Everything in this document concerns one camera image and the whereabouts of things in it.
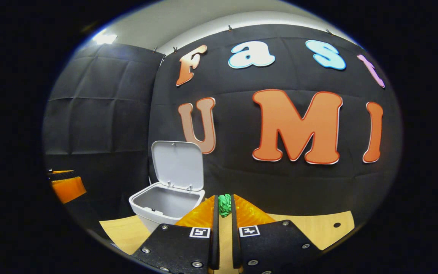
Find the wooden desktop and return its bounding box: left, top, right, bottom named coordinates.
left=99, top=210, right=355, bottom=274

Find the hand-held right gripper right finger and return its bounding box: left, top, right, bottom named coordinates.
left=230, top=194, right=323, bottom=274

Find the green paper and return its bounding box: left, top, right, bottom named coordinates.
left=218, top=194, right=232, bottom=218

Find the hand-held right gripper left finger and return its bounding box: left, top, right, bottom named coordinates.
left=131, top=195, right=220, bottom=274

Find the black backdrop cloth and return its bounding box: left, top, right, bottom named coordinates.
left=43, top=24, right=403, bottom=244

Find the ceiling light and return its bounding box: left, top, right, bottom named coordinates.
left=92, top=32, right=117, bottom=45

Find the white desktop garbage bin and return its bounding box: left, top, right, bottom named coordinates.
left=129, top=140, right=206, bottom=233

